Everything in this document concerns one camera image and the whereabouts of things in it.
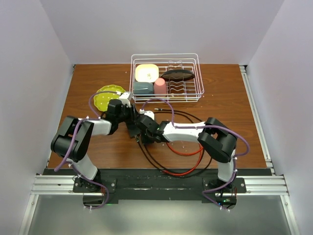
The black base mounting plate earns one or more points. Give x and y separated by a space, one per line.
150 184

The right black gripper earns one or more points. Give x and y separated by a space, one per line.
145 140

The yellow square bowl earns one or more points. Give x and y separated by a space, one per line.
146 73

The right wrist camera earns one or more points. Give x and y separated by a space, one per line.
147 113

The grey-blue cup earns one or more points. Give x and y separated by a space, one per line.
143 88

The dark brown oval plate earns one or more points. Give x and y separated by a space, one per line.
178 75

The white wire dish rack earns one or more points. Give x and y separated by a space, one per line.
177 91

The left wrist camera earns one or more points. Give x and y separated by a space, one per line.
125 96

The black network switch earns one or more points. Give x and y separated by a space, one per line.
133 129

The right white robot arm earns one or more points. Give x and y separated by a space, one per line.
219 142

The pink plastic cup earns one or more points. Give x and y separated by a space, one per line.
160 87

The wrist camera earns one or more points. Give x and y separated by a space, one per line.
147 113
125 96

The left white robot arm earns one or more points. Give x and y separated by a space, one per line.
71 142

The green scalloped plate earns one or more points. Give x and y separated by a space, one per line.
101 100

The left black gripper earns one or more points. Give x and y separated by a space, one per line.
131 111

